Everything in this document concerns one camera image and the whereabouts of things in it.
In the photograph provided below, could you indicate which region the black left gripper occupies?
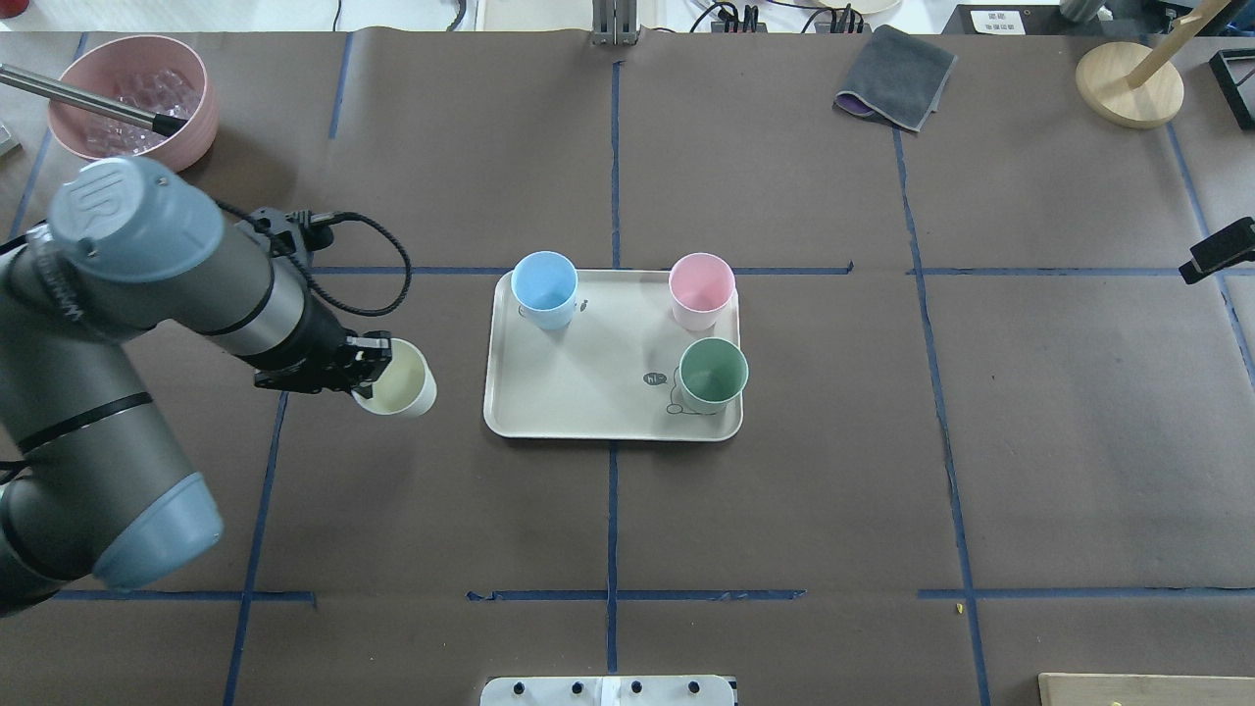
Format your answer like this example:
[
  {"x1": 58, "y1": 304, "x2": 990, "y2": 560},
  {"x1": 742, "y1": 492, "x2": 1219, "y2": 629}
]
[{"x1": 254, "y1": 303, "x2": 393, "y2": 399}]

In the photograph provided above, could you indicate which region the cream cup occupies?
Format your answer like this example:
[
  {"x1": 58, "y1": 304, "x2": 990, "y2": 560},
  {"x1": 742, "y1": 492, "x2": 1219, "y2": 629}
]
[{"x1": 350, "y1": 339, "x2": 435, "y2": 419}]

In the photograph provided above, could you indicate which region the blue cup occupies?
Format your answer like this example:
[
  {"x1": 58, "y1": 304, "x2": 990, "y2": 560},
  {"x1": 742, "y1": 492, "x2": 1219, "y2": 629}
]
[{"x1": 511, "y1": 251, "x2": 579, "y2": 330}]

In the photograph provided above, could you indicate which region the pink cup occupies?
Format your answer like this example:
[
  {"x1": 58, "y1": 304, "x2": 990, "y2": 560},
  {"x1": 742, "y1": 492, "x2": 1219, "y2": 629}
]
[{"x1": 668, "y1": 253, "x2": 735, "y2": 331}]

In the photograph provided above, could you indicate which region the green cup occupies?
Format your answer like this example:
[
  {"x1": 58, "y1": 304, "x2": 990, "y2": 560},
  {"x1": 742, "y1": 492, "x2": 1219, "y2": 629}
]
[{"x1": 676, "y1": 339, "x2": 750, "y2": 413}]

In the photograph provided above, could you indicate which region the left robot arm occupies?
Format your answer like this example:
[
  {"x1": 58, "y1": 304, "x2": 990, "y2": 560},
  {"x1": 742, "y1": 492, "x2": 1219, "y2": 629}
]
[{"x1": 1, "y1": 155, "x2": 393, "y2": 616}]

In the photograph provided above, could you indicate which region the cream rabbit tray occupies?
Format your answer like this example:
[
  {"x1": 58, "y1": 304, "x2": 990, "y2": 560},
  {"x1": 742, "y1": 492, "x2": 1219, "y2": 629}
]
[{"x1": 483, "y1": 270, "x2": 743, "y2": 441}]

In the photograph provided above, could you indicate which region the wooden stand round base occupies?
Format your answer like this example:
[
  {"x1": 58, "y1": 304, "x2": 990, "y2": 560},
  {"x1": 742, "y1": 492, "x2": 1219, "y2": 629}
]
[{"x1": 1076, "y1": 1, "x2": 1231, "y2": 129}]

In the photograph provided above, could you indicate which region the pink bowl with ice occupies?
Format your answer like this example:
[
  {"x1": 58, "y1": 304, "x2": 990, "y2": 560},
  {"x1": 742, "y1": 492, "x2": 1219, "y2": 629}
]
[{"x1": 48, "y1": 35, "x2": 220, "y2": 173}]

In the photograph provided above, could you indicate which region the grey folded cloth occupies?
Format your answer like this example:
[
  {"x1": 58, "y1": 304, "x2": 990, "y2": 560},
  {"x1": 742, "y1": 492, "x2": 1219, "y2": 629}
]
[{"x1": 833, "y1": 25, "x2": 958, "y2": 133}]

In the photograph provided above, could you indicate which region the wooden cutting board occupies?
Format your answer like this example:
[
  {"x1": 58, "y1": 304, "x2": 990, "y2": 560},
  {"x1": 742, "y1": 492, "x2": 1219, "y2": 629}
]
[{"x1": 1038, "y1": 672, "x2": 1254, "y2": 705}]

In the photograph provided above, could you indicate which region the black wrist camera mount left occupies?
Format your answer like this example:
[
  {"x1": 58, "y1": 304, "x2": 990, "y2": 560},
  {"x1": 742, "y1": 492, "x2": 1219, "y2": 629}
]
[{"x1": 236, "y1": 207, "x2": 333, "y2": 267}]

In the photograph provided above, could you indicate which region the aluminium frame post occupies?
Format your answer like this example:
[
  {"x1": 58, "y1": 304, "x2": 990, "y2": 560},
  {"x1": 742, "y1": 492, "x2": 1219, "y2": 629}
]
[{"x1": 590, "y1": 0, "x2": 639, "y2": 46}]

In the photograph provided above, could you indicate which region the white camera pole base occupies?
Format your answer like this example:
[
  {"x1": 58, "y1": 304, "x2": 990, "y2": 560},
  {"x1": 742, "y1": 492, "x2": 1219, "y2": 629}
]
[{"x1": 479, "y1": 675, "x2": 739, "y2": 705}]

